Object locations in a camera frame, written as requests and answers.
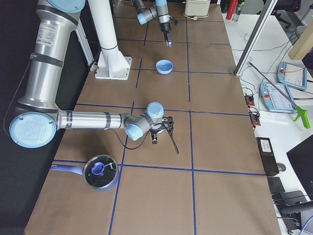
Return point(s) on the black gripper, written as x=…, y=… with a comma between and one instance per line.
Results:
x=166, y=27
x=155, y=134

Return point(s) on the green bowl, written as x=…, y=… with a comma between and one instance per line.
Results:
x=159, y=130

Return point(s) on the blue bowl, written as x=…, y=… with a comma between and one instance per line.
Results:
x=164, y=66

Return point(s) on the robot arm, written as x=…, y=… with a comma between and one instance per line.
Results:
x=159, y=11
x=38, y=117

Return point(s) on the cream white appliance box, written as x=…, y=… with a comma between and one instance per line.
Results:
x=196, y=8

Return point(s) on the blue saucepan with glass lid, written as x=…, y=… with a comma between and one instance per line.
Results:
x=100, y=172

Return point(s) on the red bottle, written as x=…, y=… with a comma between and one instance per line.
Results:
x=231, y=9

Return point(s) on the orange black connector board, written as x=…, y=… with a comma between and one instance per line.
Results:
x=252, y=111

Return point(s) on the black power adapter box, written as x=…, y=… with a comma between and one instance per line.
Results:
x=267, y=156

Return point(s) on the near teach pendant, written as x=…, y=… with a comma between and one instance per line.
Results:
x=274, y=100

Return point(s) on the teach pendant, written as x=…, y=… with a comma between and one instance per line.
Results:
x=293, y=75
x=274, y=100

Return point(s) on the far teach pendant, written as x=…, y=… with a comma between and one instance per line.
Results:
x=293, y=75

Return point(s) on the black monitor corner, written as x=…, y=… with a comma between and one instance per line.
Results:
x=301, y=160

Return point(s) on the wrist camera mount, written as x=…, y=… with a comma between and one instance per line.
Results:
x=168, y=123
x=173, y=21

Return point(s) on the white camera mast base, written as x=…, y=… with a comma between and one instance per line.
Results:
x=112, y=64

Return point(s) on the aluminium frame post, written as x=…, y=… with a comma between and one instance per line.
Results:
x=256, y=32

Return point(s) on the green handled reacher grabber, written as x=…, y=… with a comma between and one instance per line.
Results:
x=301, y=113

